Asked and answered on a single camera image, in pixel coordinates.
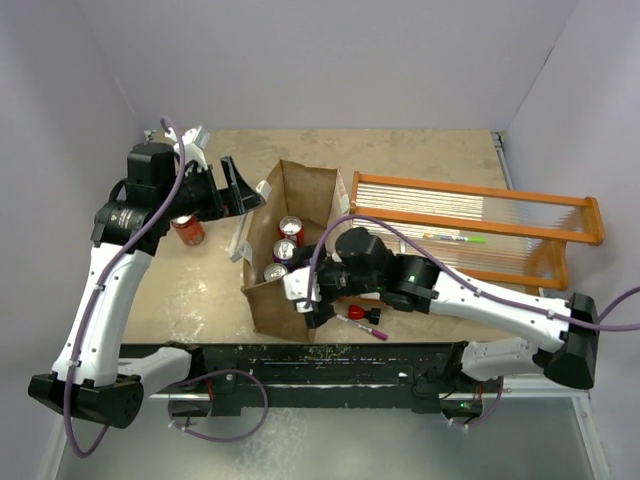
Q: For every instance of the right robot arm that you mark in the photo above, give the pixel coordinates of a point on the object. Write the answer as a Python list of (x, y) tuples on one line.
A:
[(550, 336)]

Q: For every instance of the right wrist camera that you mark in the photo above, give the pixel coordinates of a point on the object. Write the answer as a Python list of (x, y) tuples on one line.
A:
[(302, 289)]

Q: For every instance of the wooden shelf rack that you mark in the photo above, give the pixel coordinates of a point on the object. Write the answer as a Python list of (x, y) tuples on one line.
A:
[(527, 233)]

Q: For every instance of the purple fanta can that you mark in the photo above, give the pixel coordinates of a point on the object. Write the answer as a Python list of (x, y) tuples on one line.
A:
[(283, 251), (274, 271)]

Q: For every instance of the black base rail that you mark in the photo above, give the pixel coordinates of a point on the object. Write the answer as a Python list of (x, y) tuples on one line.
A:
[(425, 378)]

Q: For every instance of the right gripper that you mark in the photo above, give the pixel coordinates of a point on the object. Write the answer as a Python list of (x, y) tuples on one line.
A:
[(324, 309)]

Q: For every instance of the pink marker pen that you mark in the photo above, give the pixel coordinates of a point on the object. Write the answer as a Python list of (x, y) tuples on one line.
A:
[(371, 331)]

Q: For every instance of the red cola can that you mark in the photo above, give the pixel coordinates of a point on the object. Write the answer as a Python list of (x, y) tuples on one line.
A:
[(189, 229), (291, 228)]

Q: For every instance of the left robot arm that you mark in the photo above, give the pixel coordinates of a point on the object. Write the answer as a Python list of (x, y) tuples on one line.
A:
[(86, 381)]

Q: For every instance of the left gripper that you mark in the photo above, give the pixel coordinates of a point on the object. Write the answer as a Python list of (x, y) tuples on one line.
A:
[(236, 199)]

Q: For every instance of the red black stamp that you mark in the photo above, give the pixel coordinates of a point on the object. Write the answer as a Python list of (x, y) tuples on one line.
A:
[(372, 315)]

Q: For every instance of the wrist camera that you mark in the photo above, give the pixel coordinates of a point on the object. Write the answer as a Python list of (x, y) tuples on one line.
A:
[(195, 141), (302, 289)]

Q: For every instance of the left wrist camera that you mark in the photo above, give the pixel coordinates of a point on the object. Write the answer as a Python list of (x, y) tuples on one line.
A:
[(195, 141)]

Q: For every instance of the green tipped pen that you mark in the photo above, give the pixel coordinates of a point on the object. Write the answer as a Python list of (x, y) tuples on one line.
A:
[(455, 238)]

